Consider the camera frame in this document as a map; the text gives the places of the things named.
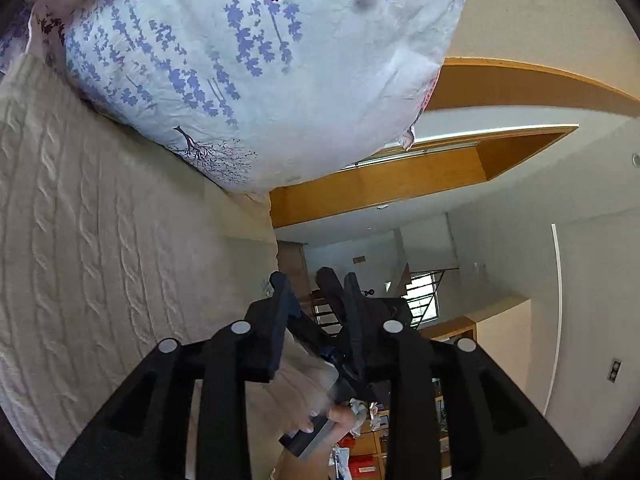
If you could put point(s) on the person's right hand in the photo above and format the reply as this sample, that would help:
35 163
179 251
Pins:
342 420

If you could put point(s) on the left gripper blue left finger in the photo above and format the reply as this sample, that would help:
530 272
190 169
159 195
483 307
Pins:
141 431

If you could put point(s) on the right floral blue pillow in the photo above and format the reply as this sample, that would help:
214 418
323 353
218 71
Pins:
255 94

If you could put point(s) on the beige cable-knit sweater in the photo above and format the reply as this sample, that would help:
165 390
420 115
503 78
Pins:
109 245

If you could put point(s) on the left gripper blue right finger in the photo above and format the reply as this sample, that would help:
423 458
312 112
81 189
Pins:
449 403

